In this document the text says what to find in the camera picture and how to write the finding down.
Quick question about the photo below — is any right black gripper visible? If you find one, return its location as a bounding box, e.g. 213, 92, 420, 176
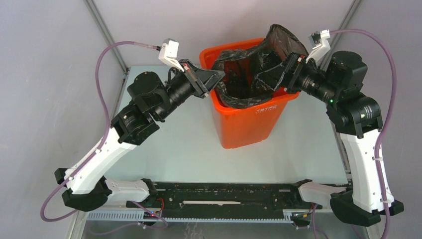
257, 50, 340, 104

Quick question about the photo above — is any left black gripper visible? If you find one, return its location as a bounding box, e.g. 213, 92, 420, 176
155, 58, 225, 120

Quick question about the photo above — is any black plastic trash bag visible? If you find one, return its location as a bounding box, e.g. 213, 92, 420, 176
212, 24, 308, 109

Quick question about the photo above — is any orange plastic trash bin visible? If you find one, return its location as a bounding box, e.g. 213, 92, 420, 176
199, 37, 301, 150

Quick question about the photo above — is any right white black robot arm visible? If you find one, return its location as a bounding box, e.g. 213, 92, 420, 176
256, 51, 404, 227

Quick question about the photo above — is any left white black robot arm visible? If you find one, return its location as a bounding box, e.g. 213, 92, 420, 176
55, 59, 225, 212

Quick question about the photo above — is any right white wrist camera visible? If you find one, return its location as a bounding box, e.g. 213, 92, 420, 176
306, 29, 330, 63

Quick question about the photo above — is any right aluminium frame post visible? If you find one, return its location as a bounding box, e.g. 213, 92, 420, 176
317, 0, 363, 72

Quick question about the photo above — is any aluminium frame post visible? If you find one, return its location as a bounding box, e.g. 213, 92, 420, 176
83, 0, 128, 74
317, 0, 363, 72

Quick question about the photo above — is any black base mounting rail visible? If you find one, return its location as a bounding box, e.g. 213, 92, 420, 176
140, 182, 311, 219

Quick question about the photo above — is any left aluminium frame post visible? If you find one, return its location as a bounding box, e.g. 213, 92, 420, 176
83, 0, 128, 74

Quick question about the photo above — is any white slotted cable duct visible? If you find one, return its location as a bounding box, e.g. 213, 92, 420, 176
86, 210, 293, 223

